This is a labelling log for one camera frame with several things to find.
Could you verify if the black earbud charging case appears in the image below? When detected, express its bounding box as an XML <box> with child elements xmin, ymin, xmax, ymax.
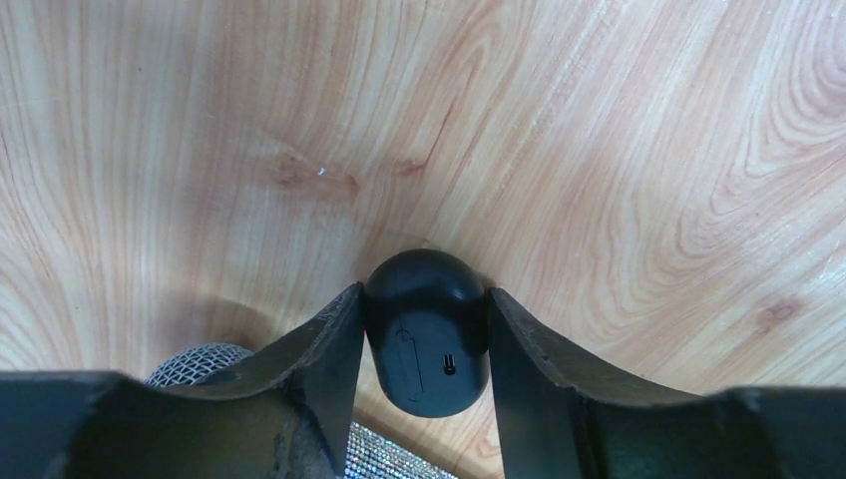
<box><xmin>362</xmin><ymin>248</ymin><xmax>489</xmax><ymax>418</ymax></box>

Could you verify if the silver glitter microphone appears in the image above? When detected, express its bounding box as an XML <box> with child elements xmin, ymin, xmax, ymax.
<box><xmin>146</xmin><ymin>343</ymin><xmax>455</xmax><ymax>479</ymax></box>

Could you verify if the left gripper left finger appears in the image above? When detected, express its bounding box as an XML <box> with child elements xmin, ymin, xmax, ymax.
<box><xmin>1</xmin><ymin>283</ymin><xmax>363</xmax><ymax>478</ymax></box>

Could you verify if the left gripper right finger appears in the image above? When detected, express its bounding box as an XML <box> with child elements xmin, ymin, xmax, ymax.
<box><xmin>488</xmin><ymin>287</ymin><xmax>845</xmax><ymax>478</ymax></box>

